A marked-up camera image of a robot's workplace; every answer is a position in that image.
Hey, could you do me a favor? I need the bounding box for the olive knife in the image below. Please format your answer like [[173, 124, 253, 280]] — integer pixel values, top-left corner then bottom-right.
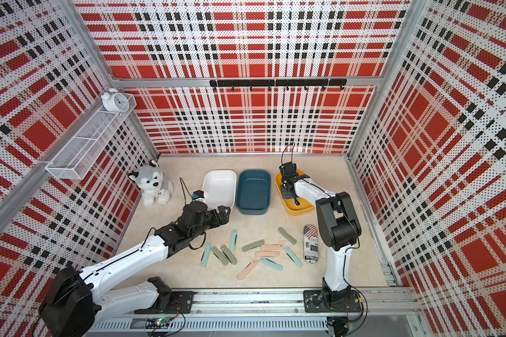
[[242, 240, 265, 252], [278, 227, 297, 245]]

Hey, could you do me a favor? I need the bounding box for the mint knife right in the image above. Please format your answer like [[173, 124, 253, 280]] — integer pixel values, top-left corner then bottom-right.
[[284, 247, 303, 268]]

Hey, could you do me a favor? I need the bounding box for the mint knife upright middle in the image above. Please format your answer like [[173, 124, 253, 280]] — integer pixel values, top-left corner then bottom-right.
[[229, 229, 238, 252]]

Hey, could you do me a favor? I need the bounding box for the pink knife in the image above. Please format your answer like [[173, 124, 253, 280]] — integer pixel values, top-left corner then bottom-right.
[[255, 251, 280, 258], [236, 259, 259, 280], [260, 244, 284, 251]]

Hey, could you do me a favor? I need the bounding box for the white storage box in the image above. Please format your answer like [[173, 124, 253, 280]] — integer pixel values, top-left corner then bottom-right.
[[202, 170, 237, 210]]

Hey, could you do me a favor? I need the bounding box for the mint knife far left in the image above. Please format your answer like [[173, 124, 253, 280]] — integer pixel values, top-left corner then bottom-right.
[[200, 243, 212, 268]]

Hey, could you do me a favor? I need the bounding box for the black wall hook rail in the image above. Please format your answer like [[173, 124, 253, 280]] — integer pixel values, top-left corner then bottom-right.
[[209, 79, 347, 88]]

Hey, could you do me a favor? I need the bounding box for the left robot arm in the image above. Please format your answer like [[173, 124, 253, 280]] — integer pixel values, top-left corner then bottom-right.
[[38, 199, 231, 336]]

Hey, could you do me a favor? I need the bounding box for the white alarm clock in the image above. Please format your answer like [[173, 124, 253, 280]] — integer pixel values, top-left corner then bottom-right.
[[101, 88, 130, 112]]

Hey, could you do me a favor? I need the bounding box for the mint knife lower centre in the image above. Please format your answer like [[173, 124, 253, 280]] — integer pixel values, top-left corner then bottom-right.
[[259, 257, 283, 271]]

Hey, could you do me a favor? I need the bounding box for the olive knife left one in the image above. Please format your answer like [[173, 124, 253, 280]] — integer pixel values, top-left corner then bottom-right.
[[211, 246, 229, 266]]

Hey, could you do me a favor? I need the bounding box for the dark teal storage box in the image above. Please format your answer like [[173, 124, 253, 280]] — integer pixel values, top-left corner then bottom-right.
[[236, 169, 271, 216]]

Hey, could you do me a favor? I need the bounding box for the white wire mesh shelf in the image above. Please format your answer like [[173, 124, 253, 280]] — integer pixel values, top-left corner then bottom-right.
[[46, 92, 136, 180]]

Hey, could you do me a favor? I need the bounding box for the green circuit board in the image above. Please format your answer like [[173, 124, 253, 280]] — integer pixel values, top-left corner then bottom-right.
[[145, 317, 169, 330]]

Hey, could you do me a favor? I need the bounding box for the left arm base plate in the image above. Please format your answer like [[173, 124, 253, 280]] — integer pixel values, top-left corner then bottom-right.
[[134, 291, 195, 315]]

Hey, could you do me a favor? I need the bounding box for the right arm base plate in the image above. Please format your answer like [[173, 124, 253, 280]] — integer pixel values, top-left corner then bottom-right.
[[303, 289, 362, 314]]

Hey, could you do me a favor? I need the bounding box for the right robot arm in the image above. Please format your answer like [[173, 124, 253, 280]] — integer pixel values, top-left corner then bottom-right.
[[279, 161, 362, 311]]

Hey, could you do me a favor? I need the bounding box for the yellow storage box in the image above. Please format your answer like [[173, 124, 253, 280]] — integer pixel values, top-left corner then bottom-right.
[[274, 173, 315, 216]]

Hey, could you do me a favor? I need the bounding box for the olive knife left two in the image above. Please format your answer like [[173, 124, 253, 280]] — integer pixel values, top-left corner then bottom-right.
[[221, 244, 238, 265]]

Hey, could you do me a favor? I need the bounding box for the husky plush toy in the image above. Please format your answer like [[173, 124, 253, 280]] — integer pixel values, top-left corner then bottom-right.
[[127, 160, 174, 206]]

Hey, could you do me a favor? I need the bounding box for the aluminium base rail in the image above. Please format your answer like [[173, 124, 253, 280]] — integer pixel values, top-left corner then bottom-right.
[[71, 288, 423, 317]]

